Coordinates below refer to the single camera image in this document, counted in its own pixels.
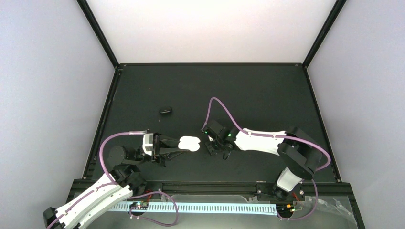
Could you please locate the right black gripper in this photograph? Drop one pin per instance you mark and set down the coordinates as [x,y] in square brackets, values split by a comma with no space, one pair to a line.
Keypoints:
[212,150]

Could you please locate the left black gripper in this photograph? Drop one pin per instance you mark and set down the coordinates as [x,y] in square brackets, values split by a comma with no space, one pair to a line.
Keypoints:
[158,151]

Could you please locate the white charging case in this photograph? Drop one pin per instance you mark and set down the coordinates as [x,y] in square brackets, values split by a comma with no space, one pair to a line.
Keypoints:
[190,143]

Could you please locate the black charging case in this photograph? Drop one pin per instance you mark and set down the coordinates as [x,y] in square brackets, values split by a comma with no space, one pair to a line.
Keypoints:
[165,110]

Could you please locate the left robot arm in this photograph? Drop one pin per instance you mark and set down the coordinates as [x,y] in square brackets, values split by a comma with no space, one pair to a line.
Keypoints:
[122,181]

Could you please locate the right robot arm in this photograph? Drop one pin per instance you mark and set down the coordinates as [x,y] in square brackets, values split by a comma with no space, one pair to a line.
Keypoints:
[295,148]

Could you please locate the left circuit board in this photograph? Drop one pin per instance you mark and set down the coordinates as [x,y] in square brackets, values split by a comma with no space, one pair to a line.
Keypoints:
[138,206]

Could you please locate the circuit board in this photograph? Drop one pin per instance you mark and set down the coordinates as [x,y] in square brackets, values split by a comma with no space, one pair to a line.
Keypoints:
[138,206]
[288,208]

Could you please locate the right circuit board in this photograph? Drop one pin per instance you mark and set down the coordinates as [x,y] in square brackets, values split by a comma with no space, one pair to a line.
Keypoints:
[288,208]

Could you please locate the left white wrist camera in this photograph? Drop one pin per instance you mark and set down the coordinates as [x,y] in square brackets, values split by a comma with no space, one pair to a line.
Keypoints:
[147,144]

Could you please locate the light blue cable duct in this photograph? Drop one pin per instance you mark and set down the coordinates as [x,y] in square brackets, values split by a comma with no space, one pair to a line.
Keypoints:
[212,208]

